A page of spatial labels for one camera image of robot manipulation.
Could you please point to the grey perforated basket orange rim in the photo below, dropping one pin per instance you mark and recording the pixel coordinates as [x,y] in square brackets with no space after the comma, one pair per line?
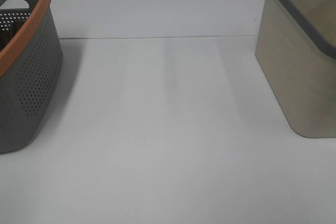
[31,61]

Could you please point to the beige basket grey rim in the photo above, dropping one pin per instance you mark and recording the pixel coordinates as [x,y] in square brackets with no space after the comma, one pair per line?
[296,52]

